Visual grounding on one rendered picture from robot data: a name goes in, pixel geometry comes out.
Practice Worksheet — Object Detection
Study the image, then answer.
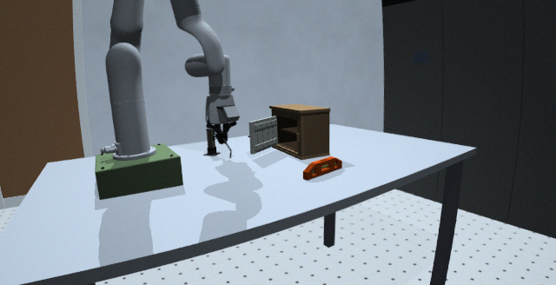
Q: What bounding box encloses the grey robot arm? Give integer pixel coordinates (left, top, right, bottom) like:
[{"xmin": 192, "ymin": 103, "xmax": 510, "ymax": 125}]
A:
[{"xmin": 100, "ymin": 0, "xmax": 235, "ymax": 161}]

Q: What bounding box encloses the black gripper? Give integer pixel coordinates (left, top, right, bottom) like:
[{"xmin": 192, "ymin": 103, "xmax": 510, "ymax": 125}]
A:
[{"xmin": 206, "ymin": 93, "xmax": 236, "ymax": 144}]

